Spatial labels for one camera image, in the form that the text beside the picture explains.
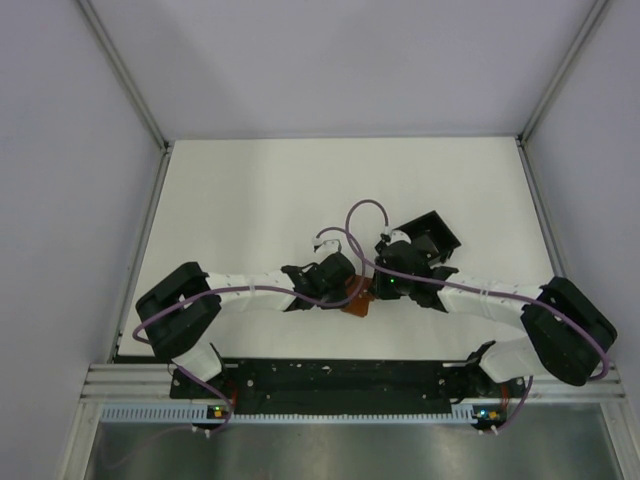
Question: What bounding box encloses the brown leather card holder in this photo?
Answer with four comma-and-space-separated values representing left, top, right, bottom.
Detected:
341, 275, 374, 318

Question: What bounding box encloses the black card rack box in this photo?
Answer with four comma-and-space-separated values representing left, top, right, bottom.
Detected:
397, 210, 461, 265

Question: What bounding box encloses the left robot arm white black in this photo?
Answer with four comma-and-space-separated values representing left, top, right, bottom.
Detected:
132, 251, 355, 397

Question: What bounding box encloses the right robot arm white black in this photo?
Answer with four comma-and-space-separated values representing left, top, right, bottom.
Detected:
371, 240, 618, 396

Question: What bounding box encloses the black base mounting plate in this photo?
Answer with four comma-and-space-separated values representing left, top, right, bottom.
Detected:
169, 355, 531, 416

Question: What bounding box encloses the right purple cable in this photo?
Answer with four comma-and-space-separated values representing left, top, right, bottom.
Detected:
345, 198, 612, 435

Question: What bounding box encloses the purple cable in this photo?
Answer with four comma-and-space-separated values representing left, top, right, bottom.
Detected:
130, 227, 362, 436
345, 198, 612, 435

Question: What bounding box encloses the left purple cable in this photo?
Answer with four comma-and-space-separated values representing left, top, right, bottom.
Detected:
130, 227, 362, 436

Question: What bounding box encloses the grey slotted cable duct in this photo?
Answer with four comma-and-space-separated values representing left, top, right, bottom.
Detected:
100, 403, 502, 425

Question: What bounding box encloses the aluminium front rail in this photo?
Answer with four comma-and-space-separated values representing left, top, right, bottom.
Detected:
81, 364, 627, 403

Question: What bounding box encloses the left aluminium frame post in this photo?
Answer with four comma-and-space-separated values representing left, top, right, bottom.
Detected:
73, 0, 170, 153

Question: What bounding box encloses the aluminium frame post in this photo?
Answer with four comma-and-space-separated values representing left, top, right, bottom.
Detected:
73, 0, 170, 153
517, 0, 613, 147

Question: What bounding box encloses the right aluminium frame post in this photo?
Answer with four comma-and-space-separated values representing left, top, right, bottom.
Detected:
517, 0, 613, 147

